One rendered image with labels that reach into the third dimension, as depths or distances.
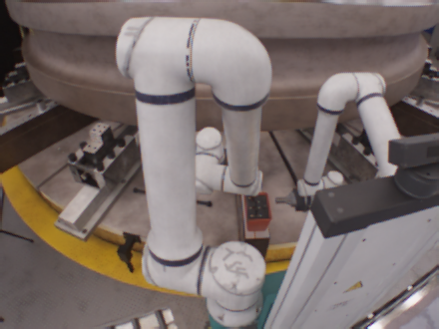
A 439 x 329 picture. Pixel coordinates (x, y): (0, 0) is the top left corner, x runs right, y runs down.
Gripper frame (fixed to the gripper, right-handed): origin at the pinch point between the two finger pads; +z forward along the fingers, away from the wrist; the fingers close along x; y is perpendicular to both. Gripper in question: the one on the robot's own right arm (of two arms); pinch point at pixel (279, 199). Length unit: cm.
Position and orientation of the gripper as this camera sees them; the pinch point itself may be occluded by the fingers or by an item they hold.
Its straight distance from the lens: 167.1
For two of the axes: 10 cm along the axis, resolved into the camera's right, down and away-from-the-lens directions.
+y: 0.0, -7.3, -6.9
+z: -10.0, 0.2, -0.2
